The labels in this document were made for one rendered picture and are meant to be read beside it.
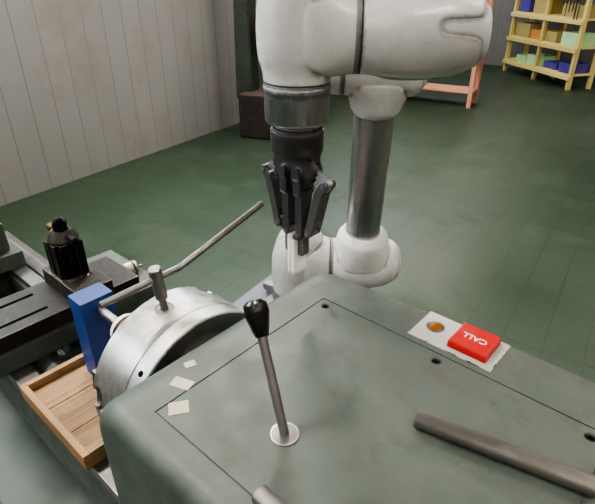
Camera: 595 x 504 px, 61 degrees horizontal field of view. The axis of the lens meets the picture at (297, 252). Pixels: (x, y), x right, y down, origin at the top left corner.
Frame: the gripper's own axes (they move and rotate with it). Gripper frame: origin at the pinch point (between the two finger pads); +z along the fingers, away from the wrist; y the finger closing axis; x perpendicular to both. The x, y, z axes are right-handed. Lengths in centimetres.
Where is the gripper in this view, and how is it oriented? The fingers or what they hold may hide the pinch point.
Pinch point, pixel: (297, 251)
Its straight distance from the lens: 79.5
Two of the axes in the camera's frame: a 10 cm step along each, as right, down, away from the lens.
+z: 0.0, 8.7, 4.9
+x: -6.6, 3.7, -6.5
